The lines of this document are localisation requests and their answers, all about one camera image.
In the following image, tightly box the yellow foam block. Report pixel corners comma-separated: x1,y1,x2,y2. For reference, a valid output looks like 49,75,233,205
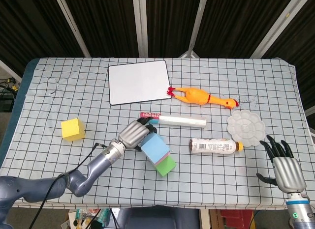
61,117,86,142

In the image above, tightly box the yellow rubber chicken toy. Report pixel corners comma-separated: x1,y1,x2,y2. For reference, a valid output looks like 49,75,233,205
167,86,240,110

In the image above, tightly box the blue foam block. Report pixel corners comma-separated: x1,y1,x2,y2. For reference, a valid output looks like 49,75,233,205
140,133,171,165

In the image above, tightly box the dark blue chair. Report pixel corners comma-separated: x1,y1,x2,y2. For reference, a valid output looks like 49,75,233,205
117,206,200,229

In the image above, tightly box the black backdrop curtain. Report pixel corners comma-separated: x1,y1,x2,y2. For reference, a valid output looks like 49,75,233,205
0,0,315,114

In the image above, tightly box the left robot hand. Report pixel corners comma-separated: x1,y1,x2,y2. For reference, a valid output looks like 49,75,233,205
118,117,158,152

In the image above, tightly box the white flower paint palette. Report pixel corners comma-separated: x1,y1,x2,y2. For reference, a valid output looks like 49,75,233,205
226,110,266,148

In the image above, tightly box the blue table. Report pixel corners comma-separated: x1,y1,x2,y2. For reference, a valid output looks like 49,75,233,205
0,58,38,166

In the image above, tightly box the pile of colourful packages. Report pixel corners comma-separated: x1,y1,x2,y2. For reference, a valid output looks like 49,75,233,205
66,208,121,229

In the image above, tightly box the checked blue tablecloth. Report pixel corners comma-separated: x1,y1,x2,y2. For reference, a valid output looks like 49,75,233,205
0,57,315,210

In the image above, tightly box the white board black rim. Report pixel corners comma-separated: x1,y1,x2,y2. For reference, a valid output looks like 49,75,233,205
108,59,172,106

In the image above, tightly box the white table leg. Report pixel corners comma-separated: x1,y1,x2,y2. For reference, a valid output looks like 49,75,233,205
198,209,210,229

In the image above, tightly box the pink foam block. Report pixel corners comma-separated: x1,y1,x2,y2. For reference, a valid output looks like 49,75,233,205
153,153,172,167

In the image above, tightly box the white food wrap box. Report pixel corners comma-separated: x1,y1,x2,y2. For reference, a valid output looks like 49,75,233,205
139,112,207,129

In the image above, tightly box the red box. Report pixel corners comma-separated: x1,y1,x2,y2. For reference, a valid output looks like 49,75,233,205
220,209,255,229

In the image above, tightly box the white bottle yellow cap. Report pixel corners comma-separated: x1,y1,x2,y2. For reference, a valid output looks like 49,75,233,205
189,137,244,156

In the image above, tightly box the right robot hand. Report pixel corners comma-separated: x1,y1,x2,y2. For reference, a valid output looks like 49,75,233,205
255,134,307,193

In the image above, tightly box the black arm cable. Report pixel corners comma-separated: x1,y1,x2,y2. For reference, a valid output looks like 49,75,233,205
31,143,108,229

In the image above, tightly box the white frame pole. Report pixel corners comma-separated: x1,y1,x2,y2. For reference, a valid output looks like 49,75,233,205
250,0,304,58
132,0,149,58
53,0,91,58
179,0,210,58

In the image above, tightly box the green foam block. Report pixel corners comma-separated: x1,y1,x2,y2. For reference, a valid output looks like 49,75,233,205
155,157,178,177

